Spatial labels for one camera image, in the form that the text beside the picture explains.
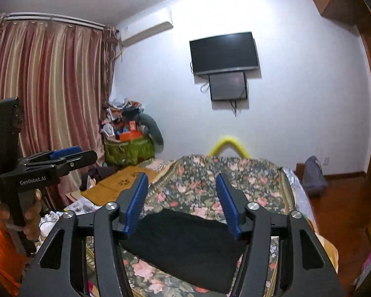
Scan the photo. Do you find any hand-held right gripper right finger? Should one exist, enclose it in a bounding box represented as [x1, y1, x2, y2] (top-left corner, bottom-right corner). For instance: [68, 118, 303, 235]
[216, 173, 342, 297]

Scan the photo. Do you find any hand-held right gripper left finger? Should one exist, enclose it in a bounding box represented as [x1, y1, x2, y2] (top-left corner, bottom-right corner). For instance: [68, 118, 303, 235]
[19, 173, 149, 297]

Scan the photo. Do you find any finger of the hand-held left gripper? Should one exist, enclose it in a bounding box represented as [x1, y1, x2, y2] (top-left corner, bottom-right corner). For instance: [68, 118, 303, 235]
[26, 145, 82, 165]
[49, 150, 98, 174]

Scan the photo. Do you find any black t-shirt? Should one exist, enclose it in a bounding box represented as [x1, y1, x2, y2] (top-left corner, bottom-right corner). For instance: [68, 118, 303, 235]
[120, 209, 251, 294]

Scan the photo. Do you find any dark clothes heap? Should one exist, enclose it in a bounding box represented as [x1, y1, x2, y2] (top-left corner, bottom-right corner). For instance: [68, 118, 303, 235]
[80, 165, 116, 191]

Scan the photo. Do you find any person's left hand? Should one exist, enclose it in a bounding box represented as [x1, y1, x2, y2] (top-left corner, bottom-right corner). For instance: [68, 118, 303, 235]
[0, 189, 43, 242]

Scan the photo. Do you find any wooden low table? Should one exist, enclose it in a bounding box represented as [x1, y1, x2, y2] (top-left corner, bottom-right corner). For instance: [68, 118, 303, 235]
[80, 165, 174, 206]

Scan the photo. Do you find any floral blanket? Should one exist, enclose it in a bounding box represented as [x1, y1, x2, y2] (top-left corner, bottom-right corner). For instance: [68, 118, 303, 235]
[85, 155, 297, 297]

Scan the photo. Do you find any orange box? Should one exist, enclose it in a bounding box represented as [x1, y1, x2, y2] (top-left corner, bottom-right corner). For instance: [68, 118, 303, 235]
[119, 131, 143, 141]

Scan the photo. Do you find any striped pink curtain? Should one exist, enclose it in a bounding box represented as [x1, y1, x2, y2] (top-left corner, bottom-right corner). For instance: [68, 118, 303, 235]
[0, 19, 118, 211]

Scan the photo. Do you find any yellow curved tube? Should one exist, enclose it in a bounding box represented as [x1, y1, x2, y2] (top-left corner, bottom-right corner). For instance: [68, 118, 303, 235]
[209, 135, 251, 159]

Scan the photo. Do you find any pile of mixed clutter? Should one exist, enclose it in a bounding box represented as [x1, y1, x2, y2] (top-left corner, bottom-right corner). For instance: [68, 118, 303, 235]
[102, 99, 146, 138]

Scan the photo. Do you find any grey cushion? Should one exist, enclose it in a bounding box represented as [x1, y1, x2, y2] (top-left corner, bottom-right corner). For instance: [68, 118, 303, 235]
[139, 113, 164, 154]

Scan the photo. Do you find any grey backpack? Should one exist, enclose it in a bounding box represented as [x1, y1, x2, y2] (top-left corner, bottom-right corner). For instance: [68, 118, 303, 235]
[303, 155, 328, 197]

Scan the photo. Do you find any white air conditioner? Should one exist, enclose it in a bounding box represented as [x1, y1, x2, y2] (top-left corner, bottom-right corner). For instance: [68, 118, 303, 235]
[116, 9, 174, 48]

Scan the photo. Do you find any pink bag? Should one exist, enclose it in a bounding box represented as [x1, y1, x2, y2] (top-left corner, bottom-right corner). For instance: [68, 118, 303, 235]
[361, 250, 371, 283]

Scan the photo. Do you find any small wall monitor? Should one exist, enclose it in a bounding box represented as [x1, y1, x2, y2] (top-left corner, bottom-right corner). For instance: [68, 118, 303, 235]
[209, 71, 248, 101]

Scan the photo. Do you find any curtain rail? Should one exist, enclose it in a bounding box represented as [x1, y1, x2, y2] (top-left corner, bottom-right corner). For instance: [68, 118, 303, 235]
[0, 12, 107, 30]

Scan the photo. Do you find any black wall television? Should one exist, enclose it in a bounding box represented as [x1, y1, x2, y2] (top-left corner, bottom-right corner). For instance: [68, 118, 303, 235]
[189, 31, 260, 76]

